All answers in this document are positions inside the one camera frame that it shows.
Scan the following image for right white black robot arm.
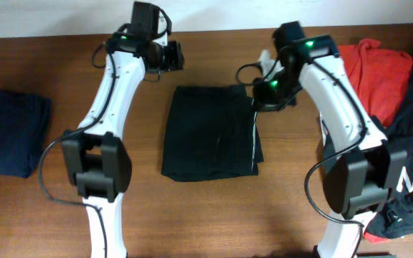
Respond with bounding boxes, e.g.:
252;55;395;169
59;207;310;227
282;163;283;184
252;21;407;257

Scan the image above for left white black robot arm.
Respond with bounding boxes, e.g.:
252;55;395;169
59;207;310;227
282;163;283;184
61;1;184;257

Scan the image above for red garment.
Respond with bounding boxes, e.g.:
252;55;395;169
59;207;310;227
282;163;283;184
338;39;413;127

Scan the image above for folded navy blue garment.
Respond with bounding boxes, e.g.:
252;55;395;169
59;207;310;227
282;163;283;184
0;90;52;178

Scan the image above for black shorts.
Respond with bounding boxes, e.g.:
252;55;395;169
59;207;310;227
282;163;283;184
161;85;264;182

